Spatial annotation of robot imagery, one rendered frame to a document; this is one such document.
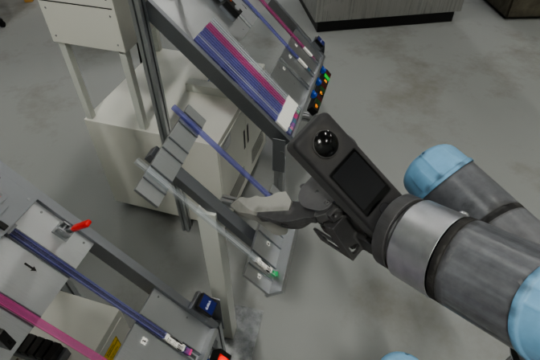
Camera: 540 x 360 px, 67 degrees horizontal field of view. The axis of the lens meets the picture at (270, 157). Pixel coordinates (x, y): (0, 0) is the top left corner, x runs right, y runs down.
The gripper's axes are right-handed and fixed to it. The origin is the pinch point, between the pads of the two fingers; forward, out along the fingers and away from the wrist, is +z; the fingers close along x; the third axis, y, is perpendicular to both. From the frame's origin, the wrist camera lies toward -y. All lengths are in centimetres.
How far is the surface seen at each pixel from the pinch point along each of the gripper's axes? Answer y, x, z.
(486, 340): 167, 40, 19
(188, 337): 50, -31, 37
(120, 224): 88, -36, 165
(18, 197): 0, -31, 48
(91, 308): 47, -48, 71
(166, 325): 43, -32, 39
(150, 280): 34, -27, 44
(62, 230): 11, -31, 48
